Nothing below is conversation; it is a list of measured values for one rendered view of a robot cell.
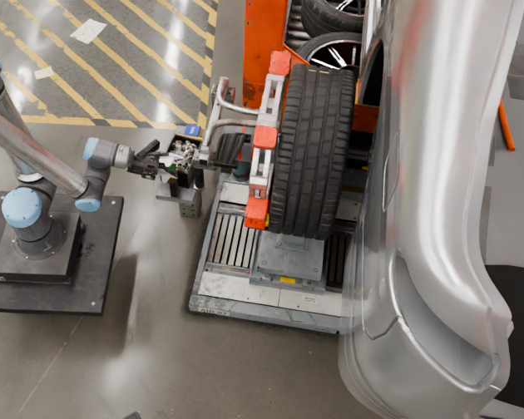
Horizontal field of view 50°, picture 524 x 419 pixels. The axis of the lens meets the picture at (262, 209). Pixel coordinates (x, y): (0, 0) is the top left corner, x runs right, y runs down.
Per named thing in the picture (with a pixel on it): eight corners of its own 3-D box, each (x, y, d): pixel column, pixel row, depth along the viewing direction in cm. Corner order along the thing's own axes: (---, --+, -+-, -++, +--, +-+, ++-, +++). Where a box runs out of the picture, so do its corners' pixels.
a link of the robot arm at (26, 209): (8, 239, 234) (-7, 217, 219) (22, 204, 243) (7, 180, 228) (45, 243, 234) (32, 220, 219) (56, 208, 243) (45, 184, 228)
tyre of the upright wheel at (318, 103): (347, 188, 177) (362, 32, 207) (272, 176, 178) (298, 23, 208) (320, 267, 235) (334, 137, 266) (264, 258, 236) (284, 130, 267)
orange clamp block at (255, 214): (268, 209, 210) (264, 229, 205) (247, 206, 210) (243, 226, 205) (269, 199, 204) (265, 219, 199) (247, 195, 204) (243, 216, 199)
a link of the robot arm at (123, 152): (119, 153, 226) (121, 138, 218) (131, 156, 227) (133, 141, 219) (113, 171, 222) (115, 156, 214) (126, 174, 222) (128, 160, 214)
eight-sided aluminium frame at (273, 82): (261, 242, 230) (269, 157, 184) (245, 239, 230) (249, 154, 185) (279, 140, 260) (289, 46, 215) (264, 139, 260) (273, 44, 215)
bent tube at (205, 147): (254, 162, 201) (255, 142, 193) (200, 154, 202) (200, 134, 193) (261, 125, 211) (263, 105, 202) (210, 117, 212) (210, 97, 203)
